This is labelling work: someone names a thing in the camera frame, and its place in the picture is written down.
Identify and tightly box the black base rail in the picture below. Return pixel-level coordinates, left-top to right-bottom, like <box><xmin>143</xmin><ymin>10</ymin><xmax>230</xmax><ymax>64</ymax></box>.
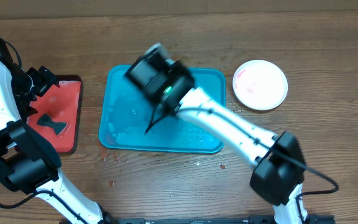
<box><xmin>117</xmin><ymin>215</ymin><xmax>336</xmax><ymax>224</ymax></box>

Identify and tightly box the white plate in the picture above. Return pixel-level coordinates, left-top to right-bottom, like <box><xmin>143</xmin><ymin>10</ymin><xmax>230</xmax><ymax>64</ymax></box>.
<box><xmin>232</xmin><ymin>60</ymin><xmax>288</xmax><ymax>111</ymax></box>

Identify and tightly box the teal plastic tray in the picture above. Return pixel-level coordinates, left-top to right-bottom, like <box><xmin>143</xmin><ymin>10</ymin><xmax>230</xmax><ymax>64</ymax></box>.
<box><xmin>99</xmin><ymin>65</ymin><xmax>224</xmax><ymax>154</ymax></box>

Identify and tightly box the red and black tray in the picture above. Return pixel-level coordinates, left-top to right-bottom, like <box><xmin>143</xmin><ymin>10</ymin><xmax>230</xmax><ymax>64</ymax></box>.
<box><xmin>27</xmin><ymin>75</ymin><xmax>83</xmax><ymax>154</ymax></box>

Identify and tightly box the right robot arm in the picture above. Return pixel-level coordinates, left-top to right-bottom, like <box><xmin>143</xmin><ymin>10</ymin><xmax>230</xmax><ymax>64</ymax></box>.
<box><xmin>144</xmin><ymin>59</ymin><xmax>308</xmax><ymax>223</ymax></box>

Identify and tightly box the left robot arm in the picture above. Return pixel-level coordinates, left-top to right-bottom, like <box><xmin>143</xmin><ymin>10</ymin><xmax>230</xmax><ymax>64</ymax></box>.
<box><xmin>0</xmin><ymin>38</ymin><xmax>115</xmax><ymax>223</ymax></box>

